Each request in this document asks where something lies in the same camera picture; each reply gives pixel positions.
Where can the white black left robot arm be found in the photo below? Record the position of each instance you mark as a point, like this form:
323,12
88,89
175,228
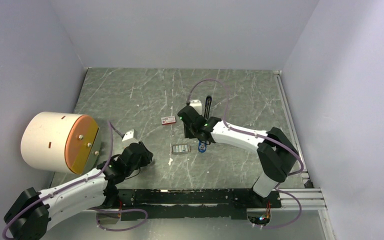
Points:
35,212

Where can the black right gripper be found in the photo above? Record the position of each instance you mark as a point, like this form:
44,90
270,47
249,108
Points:
187,134

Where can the grey staple strips tray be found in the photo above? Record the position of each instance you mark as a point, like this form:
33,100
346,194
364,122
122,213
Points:
178,149

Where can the aluminium rail frame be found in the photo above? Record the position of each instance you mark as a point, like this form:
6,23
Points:
129,110

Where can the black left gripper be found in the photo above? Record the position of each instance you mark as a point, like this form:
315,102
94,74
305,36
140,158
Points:
146,156

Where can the white red staple box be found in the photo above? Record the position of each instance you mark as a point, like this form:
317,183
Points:
168,120

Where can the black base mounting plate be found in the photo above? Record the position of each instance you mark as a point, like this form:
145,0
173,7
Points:
231,203

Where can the white orange cylinder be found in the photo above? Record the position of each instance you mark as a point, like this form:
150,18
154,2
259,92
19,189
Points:
61,142

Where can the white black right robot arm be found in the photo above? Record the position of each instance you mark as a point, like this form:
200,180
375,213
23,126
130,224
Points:
276,153

